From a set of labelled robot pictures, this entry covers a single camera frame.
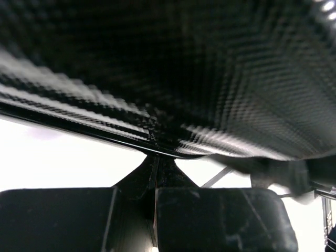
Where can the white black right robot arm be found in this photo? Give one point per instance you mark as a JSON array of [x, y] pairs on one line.
[[295, 177]]

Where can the black hard-shell suitcase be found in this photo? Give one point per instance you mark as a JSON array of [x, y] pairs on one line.
[[250, 80]]

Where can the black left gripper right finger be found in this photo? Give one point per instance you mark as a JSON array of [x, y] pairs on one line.
[[190, 218]]

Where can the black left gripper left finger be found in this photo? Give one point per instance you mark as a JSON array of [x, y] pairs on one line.
[[117, 218]]

